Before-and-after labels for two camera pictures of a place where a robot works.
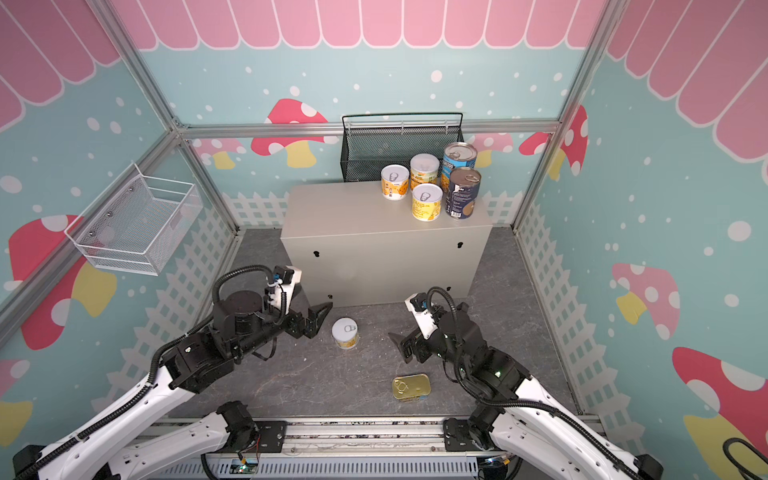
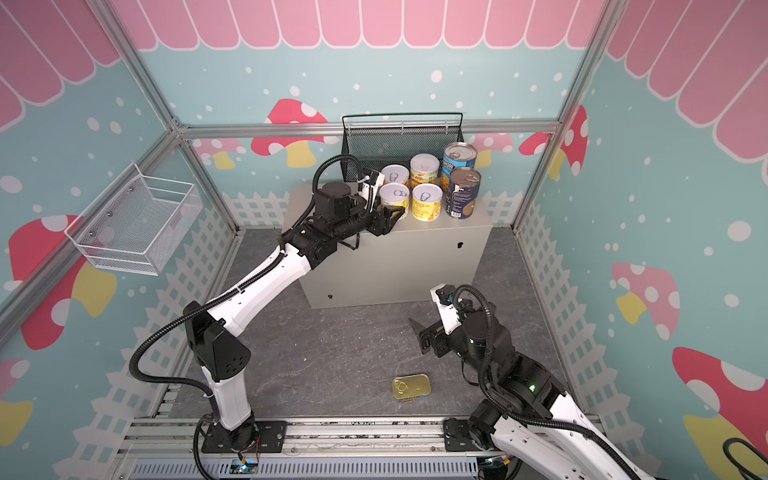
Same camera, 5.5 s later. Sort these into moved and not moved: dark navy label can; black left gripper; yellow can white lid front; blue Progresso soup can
Moved: black left gripper
Not moved: yellow can white lid front; dark navy label can; blue Progresso soup can
